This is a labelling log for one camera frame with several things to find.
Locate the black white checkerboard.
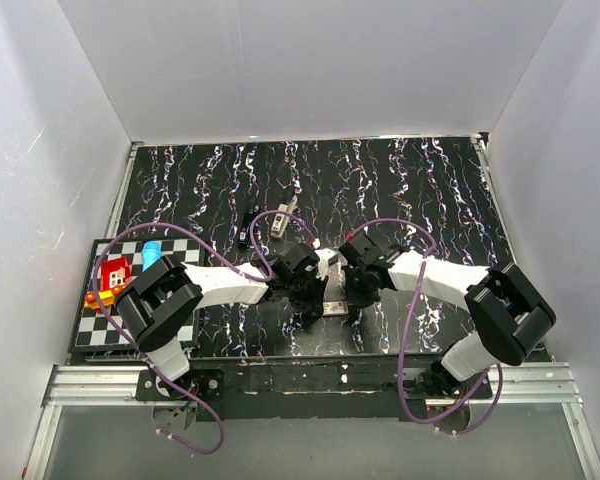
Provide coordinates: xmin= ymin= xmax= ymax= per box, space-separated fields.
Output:
xmin=69 ymin=237 xmax=208 ymax=353

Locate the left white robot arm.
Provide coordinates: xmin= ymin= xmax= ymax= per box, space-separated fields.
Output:
xmin=114 ymin=243 xmax=337 ymax=400

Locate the blue toy block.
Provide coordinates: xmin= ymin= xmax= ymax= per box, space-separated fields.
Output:
xmin=141 ymin=240 xmax=162 ymax=272

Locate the white staple box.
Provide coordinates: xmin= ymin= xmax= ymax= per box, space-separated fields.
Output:
xmin=323 ymin=301 xmax=349 ymax=317

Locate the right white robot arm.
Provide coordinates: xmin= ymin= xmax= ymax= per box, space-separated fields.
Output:
xmin=339 ymin=234 xmax=556 ymax=398

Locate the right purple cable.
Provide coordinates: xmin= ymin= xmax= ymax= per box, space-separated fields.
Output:
xmin=347 ymin=217 xmax=505 ymax=435

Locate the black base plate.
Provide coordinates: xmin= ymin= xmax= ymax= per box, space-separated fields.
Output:
xmin=189 ymin=355 xmax=446 ymax=425

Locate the purple cable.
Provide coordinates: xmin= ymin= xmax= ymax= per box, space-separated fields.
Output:
xmin=347 ymin=217 xmax=505 ymax=435
xmin=90 ymin=209 xmax=316 ymax=455

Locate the red toy house block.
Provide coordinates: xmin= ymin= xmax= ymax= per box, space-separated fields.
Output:
xmin=100 ymin=256 xmax=131 ymax=291

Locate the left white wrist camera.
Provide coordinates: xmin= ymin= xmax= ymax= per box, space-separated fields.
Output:
xmin=311 ymin=239 xmax=339 ymax=279

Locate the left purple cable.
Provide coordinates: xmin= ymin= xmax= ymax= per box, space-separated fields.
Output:
xmin=90 ymin=209 xmax=316 ymax=455

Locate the black stapler magazine part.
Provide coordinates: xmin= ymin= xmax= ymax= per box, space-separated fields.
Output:
xmin=237 ymin=200 xmax=260 ymax=251

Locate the orange toy car base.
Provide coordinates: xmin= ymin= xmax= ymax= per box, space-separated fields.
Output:
xmin=83 ymin=286 xmax=124 ymax=312

